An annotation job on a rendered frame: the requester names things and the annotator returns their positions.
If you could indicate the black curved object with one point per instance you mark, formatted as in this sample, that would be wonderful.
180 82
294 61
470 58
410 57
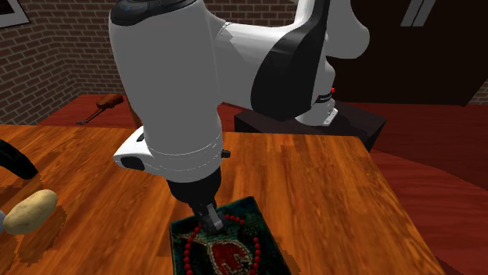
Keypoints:
17 162

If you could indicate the dark green patterned tray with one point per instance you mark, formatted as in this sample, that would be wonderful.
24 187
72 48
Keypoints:
263 255

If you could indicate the yellow potato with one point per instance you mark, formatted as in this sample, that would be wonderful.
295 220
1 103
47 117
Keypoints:
29 212

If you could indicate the dark robot stand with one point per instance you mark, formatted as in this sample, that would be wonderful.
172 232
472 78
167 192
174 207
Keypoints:
354 123

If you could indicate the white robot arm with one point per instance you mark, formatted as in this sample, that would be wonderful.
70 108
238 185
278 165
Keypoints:
167 95

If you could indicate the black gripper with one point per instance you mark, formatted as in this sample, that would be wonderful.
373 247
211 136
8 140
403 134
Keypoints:
194 190

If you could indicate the framed wall picture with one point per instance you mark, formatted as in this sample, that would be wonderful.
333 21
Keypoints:
9 11

